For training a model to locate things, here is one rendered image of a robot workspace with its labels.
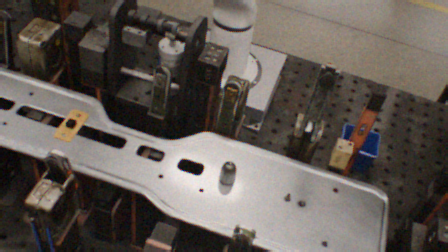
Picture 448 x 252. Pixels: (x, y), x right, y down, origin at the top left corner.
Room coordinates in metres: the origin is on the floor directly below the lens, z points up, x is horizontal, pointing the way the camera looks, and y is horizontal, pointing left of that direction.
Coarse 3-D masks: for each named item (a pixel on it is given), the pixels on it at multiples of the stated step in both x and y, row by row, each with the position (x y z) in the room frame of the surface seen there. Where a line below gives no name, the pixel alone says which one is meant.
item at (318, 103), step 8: (328, 64) 0.77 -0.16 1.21; (320, 72) 0.75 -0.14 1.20; (328, 72) 0.75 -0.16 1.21; (336, 72) 0.75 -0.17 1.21; (320, 80) 0.72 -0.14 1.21; (328, 80) 0.72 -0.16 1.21; (336, 80) 0.74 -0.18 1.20; (320, 88) 0.75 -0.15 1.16; (328, 88) 0.72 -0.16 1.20; (312, 96) 0.74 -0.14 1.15; (320, 96) 0.75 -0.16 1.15; (328, 96) 0.74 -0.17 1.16; (312, 104) 0.74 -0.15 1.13; (320, 104) 0.74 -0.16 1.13; (312, 112) 0.74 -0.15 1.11; (320, 112) 0.74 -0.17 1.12; (304, 120) 0.73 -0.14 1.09; (312, 120) 0.74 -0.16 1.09; (320, 120) 0.73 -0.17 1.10; (312, 136) 0.72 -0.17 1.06
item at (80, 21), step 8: (72, 16) 0.90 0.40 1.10; (80, 16) 0.90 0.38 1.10; (88, 16) 0.91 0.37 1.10; (64, 24) 0.87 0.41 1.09; (72, 24) 0.87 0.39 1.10; (80, 24) 0.88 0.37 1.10; (88, 24) 0.89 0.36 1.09; (64, 32) 0.88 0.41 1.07; (72, 32) 0.87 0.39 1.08; (80, 32) 0.87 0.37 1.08; (72, 40) 0.87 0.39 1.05; (80, 40) 0.87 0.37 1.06; (72, 48) 0.88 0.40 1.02; (72, 56) 0.88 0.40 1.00; (72, 64) 0.88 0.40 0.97; (72, 72) 0.88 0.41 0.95; (80, 72) 0.87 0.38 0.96; (80, 80) 0.87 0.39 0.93; (80, 88) 0.87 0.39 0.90
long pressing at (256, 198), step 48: (0, 96) 0.71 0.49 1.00; (48, 96) 0.74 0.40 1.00; (0, 144) 0.59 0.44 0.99; (48, 144) 0.61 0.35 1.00; (96, 144) 0.63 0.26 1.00; (144, 144) 0.66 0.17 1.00; (192, 144) 0.69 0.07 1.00; (240, 144) 0.71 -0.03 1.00; (144, 192) 0.55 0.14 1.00; (192, 192) 0.57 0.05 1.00; (240, 192) 0.59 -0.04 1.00; (288, 192) 0.61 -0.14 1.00; (384, 192) 0.66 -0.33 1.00; (288, 240) 0.51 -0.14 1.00; (336, 240) 0.53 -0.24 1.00; (384, 240) 0.55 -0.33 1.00
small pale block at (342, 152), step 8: (336, 144) 0.71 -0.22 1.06; (344, 144) 0.71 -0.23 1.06; (352, 144) 0.72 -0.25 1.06; (336, 152) 0.69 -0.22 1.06; (344, 152) 0.69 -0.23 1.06; (336, 160) 0.69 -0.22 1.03; (344, 160) 0.69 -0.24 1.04; (328, 168) 0.70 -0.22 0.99; (336, 168) 0.69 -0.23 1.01; (344, 168) 0.69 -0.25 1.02
